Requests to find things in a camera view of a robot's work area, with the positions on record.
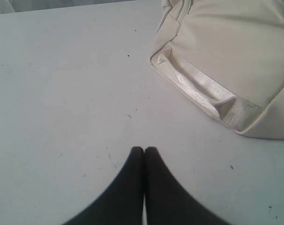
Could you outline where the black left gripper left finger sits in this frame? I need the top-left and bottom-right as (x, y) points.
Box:
(65, 147), (144, 225)

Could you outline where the cream fabric duffel bag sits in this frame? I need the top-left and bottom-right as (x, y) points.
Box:
(149, 0), (284, 140)

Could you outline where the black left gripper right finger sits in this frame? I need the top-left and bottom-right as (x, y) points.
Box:
(144, 147), (228, 225)

